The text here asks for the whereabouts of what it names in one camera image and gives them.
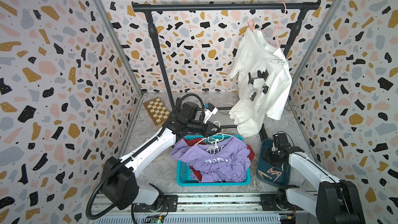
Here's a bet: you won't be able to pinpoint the dark grey clothes rack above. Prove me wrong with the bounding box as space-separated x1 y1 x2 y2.
131 0 322 142

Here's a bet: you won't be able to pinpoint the purple garment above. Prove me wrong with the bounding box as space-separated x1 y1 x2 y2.
170 136 252 183

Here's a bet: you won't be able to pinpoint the dark teal clothespin bin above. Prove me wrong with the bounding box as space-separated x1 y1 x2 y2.
256 139 291 187

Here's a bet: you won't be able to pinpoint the aluminium corner profile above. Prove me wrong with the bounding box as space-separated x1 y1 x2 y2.
92 0 143 98
291 0 343 91

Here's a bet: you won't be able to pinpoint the teal laundry basket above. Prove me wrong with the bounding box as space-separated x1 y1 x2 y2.
171 135 255 187

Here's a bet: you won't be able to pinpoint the pink wire hanger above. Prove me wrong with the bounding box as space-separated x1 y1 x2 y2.
272 2 287 49

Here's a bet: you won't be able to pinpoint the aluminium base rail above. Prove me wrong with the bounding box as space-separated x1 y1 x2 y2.
93 192 318 224

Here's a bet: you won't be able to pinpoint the white plastic hangers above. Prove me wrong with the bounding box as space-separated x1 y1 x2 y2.
196 133 231 154

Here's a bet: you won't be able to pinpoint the aluminium corner profile left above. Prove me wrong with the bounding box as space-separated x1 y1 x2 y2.
92 0 143 98

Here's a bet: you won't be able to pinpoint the black corrugated cable conduit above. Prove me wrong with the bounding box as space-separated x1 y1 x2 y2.
85 93 206 220

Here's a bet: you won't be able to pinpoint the aluminium corner profile right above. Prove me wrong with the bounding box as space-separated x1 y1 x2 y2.
291 0 343 91

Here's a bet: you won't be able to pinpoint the red garment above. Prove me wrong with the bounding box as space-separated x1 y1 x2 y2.
184 137 256 181

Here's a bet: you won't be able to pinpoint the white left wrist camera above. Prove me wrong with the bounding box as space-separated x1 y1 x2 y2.
203 103 218 124

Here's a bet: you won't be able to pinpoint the white printed t-shirt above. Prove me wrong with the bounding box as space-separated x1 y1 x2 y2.
229 30 292 138

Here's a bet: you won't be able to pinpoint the pink clothespin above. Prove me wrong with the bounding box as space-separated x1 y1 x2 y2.
246 19 256 32

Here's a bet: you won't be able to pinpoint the wooden chessboard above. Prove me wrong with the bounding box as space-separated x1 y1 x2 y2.
143 97 170 127

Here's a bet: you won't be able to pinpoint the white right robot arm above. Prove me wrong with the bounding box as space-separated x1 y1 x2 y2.
257 132 365 224

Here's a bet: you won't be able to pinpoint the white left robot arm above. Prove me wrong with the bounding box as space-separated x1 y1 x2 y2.
99 102 221 210

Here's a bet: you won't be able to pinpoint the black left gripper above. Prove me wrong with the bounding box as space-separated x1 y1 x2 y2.
188 120 223 139

